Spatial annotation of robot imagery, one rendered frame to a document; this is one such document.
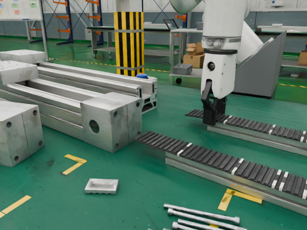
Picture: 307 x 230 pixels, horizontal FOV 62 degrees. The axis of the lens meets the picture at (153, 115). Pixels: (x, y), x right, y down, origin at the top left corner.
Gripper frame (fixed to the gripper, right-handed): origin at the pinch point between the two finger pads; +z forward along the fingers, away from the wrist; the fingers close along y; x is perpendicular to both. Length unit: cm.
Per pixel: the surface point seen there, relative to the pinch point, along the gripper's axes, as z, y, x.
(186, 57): 62, 443, 245
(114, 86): -3.4, -5.0, 28.8
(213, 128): 3.0, -2.0, -0.9
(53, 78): -2, -5, 58
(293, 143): 1.8, -2.1, -18.4
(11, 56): -7, -5, 84
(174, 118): 4.0, 0.2, 11.4
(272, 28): -1, 480, 86
